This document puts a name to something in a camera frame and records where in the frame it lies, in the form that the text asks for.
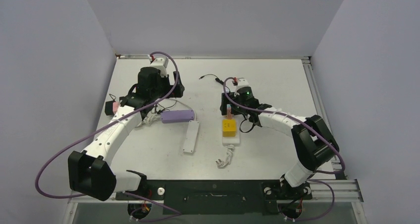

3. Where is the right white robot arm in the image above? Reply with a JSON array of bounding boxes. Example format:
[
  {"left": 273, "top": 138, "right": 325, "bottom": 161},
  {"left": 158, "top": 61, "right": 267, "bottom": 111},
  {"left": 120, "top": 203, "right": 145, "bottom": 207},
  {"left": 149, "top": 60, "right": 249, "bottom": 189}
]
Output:
[{"left": 220, "top": 86, "right": 339, "bottom": 199}]

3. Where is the pink plug adapter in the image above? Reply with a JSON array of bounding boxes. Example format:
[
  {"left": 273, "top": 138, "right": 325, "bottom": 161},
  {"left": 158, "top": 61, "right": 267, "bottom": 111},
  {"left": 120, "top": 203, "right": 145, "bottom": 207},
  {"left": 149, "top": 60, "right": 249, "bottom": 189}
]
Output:
[{"left": 226, "top": 104, "right": 233, "bottom": 119}]

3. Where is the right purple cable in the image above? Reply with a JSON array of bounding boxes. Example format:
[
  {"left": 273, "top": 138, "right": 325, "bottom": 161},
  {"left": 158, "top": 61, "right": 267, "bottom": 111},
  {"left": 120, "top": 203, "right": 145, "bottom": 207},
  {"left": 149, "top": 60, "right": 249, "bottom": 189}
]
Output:
[{"left": 223, "top": 76, "right": 347, "bottom": 223}]

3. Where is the purple power strip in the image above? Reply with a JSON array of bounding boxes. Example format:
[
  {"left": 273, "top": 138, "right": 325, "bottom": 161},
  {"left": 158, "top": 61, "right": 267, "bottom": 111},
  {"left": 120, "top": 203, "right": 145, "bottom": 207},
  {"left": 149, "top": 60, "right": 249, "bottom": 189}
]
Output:
[{"left": 160, "top": 110, "right": 196, "bottom": 123}]

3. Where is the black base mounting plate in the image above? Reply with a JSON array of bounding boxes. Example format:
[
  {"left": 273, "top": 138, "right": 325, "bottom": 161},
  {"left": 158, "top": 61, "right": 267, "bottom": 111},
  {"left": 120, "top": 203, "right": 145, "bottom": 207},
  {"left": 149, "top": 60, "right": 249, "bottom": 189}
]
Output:
[{"left": 133, "top": 179, "right": 312, "bottom": 215}]

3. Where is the white multi-socket power strip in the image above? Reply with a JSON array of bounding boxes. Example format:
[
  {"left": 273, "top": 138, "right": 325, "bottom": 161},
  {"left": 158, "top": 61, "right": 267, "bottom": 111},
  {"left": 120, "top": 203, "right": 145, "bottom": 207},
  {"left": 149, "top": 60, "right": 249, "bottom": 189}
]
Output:
[{"left": 222, "top": 136, "right": 240, "bottom": 146}]

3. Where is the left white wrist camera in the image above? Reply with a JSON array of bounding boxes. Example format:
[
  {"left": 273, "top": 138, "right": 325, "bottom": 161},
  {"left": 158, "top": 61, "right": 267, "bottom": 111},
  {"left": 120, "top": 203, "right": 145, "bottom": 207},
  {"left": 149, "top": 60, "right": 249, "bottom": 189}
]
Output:
[{"left": 149, "top": 56, "right": 168, "bottom": 69}]

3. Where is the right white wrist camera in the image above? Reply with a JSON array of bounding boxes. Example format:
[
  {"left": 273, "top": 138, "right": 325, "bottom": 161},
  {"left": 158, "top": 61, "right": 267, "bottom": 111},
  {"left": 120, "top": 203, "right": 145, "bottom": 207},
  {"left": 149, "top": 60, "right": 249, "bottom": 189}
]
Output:
[{"left": 233, "top": 77, "right": 250, "bottom": 89}]

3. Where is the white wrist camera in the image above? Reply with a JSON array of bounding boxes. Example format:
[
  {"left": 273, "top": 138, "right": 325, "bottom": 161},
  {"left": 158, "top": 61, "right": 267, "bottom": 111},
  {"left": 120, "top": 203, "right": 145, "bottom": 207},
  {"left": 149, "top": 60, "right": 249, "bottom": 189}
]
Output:
[
  {"left": 233, "top": 77, "right": 250, "bottom": 89},
  {"left": 149, "top": 56, "right": 168, "bottom": 69}
]

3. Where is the pink cube socket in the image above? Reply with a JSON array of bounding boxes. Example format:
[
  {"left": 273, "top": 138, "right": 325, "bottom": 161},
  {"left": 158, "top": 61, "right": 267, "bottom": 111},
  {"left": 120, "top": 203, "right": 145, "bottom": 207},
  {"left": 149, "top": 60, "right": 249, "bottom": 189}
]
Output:
[{"left": 111, "top": 102, "right": 120, "bottom": 114}]

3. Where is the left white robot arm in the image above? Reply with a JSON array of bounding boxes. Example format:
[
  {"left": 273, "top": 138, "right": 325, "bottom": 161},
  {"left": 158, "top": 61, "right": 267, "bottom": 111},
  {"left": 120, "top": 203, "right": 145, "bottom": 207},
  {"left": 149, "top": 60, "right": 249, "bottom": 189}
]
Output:
[{"left": 68, "top": 66, "right": 185, "bottom": 201}]

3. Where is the yellow cube plug adapter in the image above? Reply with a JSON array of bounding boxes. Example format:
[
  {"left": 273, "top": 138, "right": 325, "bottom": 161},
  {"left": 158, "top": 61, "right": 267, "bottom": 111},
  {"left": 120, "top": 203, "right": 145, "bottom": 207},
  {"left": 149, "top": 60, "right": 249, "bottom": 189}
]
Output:
[{"left": 222, "top": 119, "right": 237, "bottom": 137}]

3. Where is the black plug adapter with cable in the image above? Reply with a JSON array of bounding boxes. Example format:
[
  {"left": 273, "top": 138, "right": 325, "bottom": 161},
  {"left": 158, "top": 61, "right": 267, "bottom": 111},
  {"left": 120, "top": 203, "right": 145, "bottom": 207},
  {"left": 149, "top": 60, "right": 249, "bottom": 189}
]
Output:
[{"left": 199, "top": 73, "right": 227, "bottom": 85}]

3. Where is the white flat power strip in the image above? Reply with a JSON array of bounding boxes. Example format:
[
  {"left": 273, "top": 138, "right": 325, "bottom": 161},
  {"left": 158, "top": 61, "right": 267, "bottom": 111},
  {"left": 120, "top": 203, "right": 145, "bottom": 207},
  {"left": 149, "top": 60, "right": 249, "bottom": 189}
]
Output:
[{"left": 182, "top": 120, "right": 200, "bottom": 154}]

